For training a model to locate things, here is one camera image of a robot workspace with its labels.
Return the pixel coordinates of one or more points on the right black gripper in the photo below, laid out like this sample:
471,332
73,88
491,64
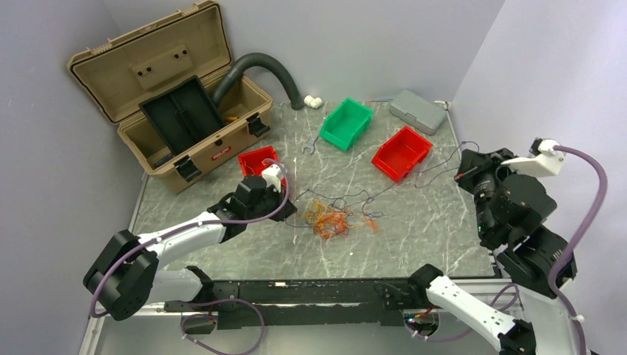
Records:
472,163

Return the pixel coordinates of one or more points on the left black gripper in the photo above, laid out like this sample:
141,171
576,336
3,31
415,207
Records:
288,210

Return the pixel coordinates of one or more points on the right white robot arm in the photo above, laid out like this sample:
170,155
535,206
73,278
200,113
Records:
511,206

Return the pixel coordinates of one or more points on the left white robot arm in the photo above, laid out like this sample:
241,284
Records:
130,271

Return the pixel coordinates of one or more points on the left red plastic bin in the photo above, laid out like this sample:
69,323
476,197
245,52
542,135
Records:
255,161

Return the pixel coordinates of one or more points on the red plastic bin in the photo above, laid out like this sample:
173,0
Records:
400,154
255,161

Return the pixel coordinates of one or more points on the silver open-end wrench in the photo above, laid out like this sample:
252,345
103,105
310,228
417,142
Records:
309,147

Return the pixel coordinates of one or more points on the grey plastic case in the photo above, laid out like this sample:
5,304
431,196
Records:
416,111

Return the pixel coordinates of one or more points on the right red plastic bin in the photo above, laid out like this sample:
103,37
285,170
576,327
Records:
400,154

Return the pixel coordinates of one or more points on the white pipe fitting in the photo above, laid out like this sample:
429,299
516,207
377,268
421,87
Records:
312,102

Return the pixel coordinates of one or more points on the green plastic bin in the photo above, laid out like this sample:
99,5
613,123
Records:
346,123

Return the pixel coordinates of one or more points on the black toolbox tray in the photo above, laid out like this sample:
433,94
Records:
184,115

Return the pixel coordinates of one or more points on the tan plastic toolbox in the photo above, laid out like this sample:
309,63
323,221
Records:
189,46

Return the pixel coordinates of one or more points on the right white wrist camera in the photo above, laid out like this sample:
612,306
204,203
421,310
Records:
544,160

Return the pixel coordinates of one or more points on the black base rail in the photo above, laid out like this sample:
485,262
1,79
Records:
239,303

